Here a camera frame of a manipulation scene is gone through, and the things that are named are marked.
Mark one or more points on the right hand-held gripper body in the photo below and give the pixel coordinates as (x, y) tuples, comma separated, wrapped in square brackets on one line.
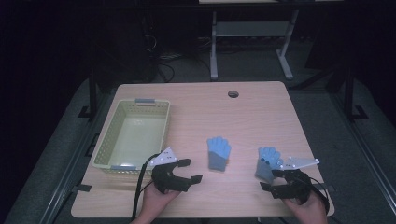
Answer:
[(295, 186)]

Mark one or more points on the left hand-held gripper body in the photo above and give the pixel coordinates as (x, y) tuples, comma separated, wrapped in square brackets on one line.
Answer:
[(165, 179)]

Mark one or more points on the blue glove with grey cuff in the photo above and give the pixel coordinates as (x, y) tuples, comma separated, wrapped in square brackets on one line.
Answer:
[(267, 158), (218, 152)]

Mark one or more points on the pale yellow plastic basket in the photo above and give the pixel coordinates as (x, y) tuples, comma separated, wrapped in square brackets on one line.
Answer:
[(137, 137)]

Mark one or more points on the person's left hand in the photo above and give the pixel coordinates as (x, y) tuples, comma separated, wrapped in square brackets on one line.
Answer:
[(154, 203)]

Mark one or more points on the person's right hand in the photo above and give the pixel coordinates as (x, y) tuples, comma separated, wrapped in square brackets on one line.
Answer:
[(311, 211)]

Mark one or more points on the black stand leg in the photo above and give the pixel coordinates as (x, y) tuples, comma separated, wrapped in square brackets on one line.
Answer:
[(92, 93), (349, 93)]

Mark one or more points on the white metal stand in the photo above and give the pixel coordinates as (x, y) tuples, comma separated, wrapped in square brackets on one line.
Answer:
[(252, 28)]

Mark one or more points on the grey metal rail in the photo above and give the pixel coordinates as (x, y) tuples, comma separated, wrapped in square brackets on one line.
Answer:
[(370, 161), (71, 168)]

